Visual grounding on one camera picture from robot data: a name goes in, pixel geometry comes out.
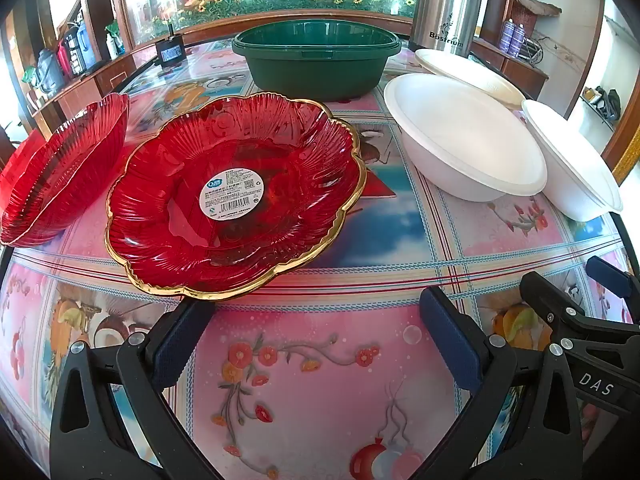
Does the cream bowl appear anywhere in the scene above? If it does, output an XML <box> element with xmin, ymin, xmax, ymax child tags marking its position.
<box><xmin>414</xmin><ymin>48</ymin><xmax>527</xmax><ymax>110</ymax></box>

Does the black thermos jug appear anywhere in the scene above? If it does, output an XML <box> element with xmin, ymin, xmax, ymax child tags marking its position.
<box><xmin>64</xmin><ymin>30</ymin><xmax>83</xmax><ymax>76</ymax></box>

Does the black shelf item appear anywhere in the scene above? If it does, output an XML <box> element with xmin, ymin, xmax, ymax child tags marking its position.
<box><xmin>582</xmin><ymin>85</ymin><xmax>622</xmax><ymax>131</ymax></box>

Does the blue thermos jug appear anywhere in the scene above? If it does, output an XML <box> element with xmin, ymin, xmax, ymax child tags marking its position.
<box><xmin>75</xmin><ymin>24</ymin><xmax>97</xmax><ymax>71</ymax></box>

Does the red woven basket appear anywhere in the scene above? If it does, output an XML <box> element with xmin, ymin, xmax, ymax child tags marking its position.
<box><xmin>512</xmin><ymin>0</ymin><xmax>562</xmax><ymax>36</ymax></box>

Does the red thermos jug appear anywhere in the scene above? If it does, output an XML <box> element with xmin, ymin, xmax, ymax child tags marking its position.
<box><xmin>56</xmin><ymin>40</ymin><xmax>73</xmax><ymax>78</ymax></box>

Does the large white bowl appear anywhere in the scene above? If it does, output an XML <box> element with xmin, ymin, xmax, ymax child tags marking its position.
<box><xmin>383</xmin><ymin>73</ymin><xmax>549</xmax><ymax>203</ymax></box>

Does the green plastic basin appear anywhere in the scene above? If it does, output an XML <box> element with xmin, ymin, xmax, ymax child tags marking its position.
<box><xmin>231</xmin><ymin>19</ymin><xmax>402</xmax><ymax>103</ymax></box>

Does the red glass plate with label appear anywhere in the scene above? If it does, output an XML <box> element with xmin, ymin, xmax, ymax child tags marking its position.
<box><xmin>104</xmin><ymin>91</ymin><xmax>368</xmax><ymax>302</ymax></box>

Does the small black device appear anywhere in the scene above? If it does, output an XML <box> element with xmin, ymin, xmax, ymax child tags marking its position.
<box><xmin>156</xmin><ymin>22</ymin><xmax>187</xmax><ymax>68</ymax></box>

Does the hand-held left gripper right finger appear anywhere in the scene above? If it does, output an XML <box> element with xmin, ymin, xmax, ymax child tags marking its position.
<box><xmin>419</xmin><ymin>287</ymin><xmax>583</xmax><ymax>480</ymax></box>

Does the fruit print tablecloth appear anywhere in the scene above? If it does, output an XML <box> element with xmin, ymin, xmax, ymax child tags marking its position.
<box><xmin>0</xmin><ymin>40</ymin><xmax>636</xmax><ymax>480</ymax></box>

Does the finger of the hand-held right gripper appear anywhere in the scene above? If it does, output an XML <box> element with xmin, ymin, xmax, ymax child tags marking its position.
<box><xmin>586</xmin><ymin>255</ymin><xmax>640</xmax><ymax>306</ymax></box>
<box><xmin>519</xmin><ymin>270</ymin><xmax>640</xmax><ymax>356</ymax></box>

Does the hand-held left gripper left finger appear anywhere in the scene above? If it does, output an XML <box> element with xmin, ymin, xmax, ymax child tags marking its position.
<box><xmin>49</xmin><ymin>300</ymin><xmax>236</xmax><ymax>480</ymax></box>

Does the wooden low cabinet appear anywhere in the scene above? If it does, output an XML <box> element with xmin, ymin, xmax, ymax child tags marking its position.
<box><xmin>470</xmin><ymin>37</ymin><xmax>551</xmax><ymax>101</ymax></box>

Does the grey-blue thermos jug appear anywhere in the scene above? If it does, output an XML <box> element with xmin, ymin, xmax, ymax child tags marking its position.
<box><xmin>34</xmin><ymin>49</ymin><xmax>65</xmax><ymax>95</ymax></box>

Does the stainless steel thermos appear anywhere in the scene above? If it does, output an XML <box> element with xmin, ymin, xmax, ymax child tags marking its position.
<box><xmin>410</xmin><ymin>0</ymin><xmax>483</xmax><ymax>58</ymax></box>

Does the wooden counter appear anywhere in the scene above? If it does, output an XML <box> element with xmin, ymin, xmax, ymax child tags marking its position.
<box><xmin>22</xmin><ymin>52</ymin><xmax>136</xmax><ymax>126</ymax></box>

